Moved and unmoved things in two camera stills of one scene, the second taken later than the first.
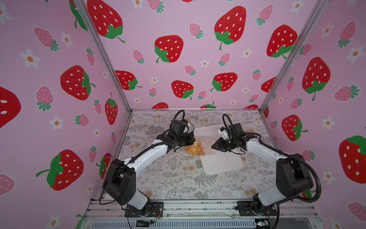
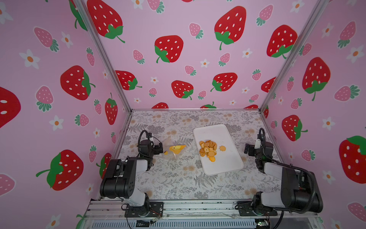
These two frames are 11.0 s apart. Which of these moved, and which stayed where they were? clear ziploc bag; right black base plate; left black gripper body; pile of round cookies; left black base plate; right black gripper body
Moved: left black gripper body; right black gripper body; pile of round cookies; clear ziploc bag
Stayed: left black base plate; right black base plate
